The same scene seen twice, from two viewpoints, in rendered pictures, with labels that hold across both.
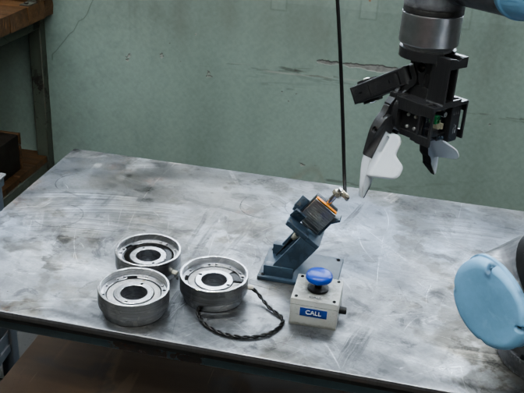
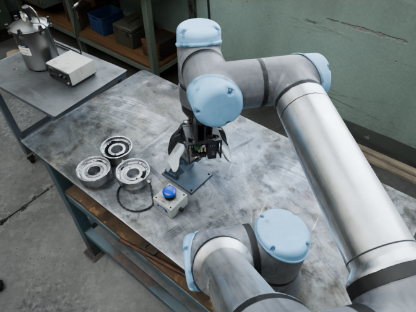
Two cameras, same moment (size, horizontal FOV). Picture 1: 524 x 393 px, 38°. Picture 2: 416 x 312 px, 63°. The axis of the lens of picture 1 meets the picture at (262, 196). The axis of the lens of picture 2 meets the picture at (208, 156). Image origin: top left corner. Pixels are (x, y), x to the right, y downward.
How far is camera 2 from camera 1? 0.69 m
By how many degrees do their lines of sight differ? 30
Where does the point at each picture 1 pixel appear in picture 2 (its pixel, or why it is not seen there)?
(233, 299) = (134, 187)
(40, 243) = (87, 126)
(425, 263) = (254, 189)
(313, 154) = not seen: hidden behind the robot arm
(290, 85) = (309, 30)
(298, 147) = not seen: hidden behind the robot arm
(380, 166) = (172, 161)
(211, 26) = not seen: outside the picture
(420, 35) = (182, 99)
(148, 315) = (92, 185)
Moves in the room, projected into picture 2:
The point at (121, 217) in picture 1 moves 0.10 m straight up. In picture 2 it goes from (130, 118) to (126, 96)
